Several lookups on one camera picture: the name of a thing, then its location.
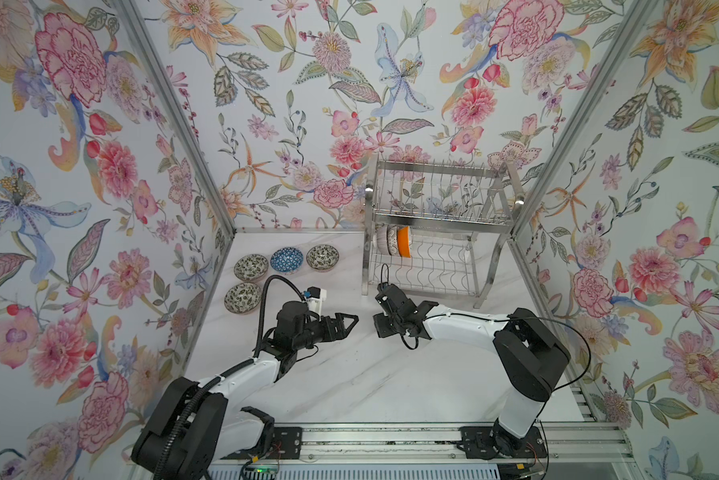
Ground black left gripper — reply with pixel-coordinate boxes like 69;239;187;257
290;311;358;353

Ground plain white bowl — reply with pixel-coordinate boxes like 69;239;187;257
397;226;413;258

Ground brown mandala pattern bowl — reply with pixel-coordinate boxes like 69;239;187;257
387;225;399;257

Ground two-tier steel dish rack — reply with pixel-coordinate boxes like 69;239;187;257
363;155;525;308

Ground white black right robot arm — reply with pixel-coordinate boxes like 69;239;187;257
373;282;571;460

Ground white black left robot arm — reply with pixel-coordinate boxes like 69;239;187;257
131;300;359;479

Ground dark speckled bowl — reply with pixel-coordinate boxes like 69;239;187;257
306;244;340;272

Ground blue pattern bowl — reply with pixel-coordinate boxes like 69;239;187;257
269;246;304;275

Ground dark floral bowl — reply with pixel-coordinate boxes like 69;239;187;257
223;282;262;315

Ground green leaf pattern bowl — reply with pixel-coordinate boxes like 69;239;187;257
233;254;269;283

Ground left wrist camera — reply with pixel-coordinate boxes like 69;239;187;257
303;286;327;317

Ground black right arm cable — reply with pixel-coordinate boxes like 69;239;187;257
379;262;593;480

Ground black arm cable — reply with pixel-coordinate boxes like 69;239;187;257
151;274;306;480
379;262;593;480

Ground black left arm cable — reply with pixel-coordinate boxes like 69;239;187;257
151;274;306;480

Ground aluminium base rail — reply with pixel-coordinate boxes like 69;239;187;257
215;421;633;464

